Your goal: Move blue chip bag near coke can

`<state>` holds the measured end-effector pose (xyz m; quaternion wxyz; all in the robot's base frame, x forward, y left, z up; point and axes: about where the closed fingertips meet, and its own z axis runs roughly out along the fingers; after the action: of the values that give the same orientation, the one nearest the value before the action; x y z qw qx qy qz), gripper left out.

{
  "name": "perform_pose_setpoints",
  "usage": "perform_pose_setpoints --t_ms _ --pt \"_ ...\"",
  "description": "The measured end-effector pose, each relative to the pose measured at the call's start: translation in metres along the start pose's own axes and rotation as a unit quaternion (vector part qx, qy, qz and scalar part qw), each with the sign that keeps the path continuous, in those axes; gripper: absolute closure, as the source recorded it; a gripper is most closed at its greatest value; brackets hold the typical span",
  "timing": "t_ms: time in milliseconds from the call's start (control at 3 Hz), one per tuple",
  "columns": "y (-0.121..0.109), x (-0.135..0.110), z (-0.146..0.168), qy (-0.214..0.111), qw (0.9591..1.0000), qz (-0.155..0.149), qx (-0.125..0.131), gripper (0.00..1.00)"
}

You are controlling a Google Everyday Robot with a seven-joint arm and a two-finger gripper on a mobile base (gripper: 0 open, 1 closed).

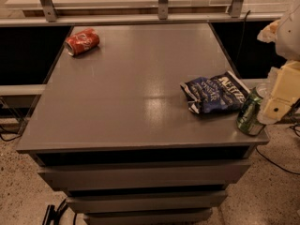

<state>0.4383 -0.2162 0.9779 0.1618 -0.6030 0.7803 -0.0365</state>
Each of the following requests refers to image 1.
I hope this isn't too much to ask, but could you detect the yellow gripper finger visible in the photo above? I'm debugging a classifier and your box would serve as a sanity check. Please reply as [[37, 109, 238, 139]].
[[258, 61, 300, 125]]

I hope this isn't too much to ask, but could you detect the blue chip bag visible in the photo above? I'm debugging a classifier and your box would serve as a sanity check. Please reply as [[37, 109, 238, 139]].
[[180, 71, 249, 114]]

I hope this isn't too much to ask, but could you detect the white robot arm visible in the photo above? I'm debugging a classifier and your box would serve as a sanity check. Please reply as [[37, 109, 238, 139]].
[[258, 0, 300, 125]]

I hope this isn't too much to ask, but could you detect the green soda can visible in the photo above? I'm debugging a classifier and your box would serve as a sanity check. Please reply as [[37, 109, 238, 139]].
[[236, 82, 267, 136]]

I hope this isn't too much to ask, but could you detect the red coke can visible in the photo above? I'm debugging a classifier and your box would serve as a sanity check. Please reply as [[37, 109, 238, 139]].
[[64, 28, 100, 56]]

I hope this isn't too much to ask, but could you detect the grey drawer cabinet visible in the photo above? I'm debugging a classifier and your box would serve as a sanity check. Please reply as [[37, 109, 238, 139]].
[[17, 24, 268, 225]]

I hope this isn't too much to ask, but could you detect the black object bottom floor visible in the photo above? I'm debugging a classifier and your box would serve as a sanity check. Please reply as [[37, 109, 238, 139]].
[[42, 199, 68, 225]]

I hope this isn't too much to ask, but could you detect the black floor cable right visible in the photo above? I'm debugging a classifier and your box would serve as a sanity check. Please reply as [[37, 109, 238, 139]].
[[255, 145, 300, 176]]

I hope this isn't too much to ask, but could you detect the metal railing frame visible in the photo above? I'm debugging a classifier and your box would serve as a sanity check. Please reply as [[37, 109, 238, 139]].
[[0, 0, 284, 27]]

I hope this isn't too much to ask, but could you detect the black cables left floor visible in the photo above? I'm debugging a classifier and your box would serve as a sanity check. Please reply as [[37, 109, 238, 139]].
[[0, 97, 26, 143]]

